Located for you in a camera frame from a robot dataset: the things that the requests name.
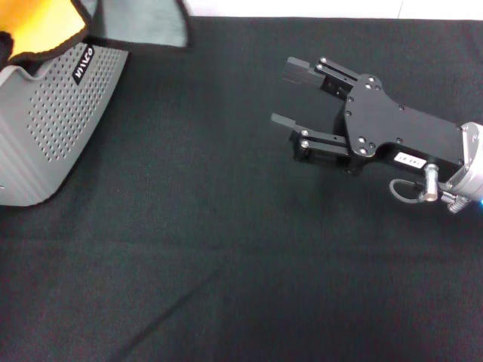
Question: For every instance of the black fabric box liner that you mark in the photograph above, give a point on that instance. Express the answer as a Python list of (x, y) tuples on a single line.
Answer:
[(5, 49)]

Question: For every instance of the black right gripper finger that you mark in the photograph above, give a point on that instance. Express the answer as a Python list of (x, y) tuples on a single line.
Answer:
[(320, 145), (302, 72)]

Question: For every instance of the black tablecloth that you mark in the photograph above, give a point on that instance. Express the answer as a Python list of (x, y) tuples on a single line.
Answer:
[(241, 264)]

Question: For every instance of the grey perforated storage box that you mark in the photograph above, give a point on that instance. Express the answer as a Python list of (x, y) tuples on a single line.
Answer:
[(56, 124)]

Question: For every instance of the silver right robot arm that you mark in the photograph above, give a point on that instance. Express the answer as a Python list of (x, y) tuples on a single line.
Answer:
[(469, 158)]

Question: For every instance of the grey yellow towel black trim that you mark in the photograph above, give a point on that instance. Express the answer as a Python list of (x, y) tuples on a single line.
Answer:
[(41, 22)]

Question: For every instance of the silver right wrist connector plug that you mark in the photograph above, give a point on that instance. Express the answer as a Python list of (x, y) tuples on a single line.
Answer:
[(432, 183)]

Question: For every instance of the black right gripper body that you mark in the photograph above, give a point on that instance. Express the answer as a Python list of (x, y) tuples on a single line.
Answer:
[(388, 120)]

